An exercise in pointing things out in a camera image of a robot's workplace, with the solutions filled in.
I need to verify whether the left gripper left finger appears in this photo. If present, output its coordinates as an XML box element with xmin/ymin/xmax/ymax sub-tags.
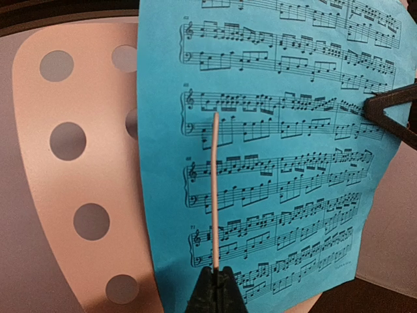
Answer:
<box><xmin>185</xmin><ymin>267</ymin><xmax>216</xmax><ymax>313</ymax></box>

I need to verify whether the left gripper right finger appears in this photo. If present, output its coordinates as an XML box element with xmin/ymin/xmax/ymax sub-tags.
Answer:
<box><xmin>216</xmin><ymin>266</ymin><xmax>248</xmax><ymax>313</ymax></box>

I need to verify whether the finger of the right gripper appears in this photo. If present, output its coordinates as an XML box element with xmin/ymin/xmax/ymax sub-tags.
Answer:
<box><xmin>364</xmin><ymin>107</ymin><xmax>417</xmax><ymax>150</ymax></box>
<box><xmin>364</xmin><ymin>83</ymin><xmax>416</xmax><ymax>111</ymax></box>

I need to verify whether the blue sheet music paper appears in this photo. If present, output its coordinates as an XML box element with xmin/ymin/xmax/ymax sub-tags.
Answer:
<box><xmin>137</xmin><ymin>1</ymin><xmax>416</xmax><ymax>312</ymax></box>

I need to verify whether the pink music stand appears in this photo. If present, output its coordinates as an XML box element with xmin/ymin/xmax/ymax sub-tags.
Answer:
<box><xmin>11</xmin><ymin>0</ymin><xmax>417</xmax><ymax>313</ymax></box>

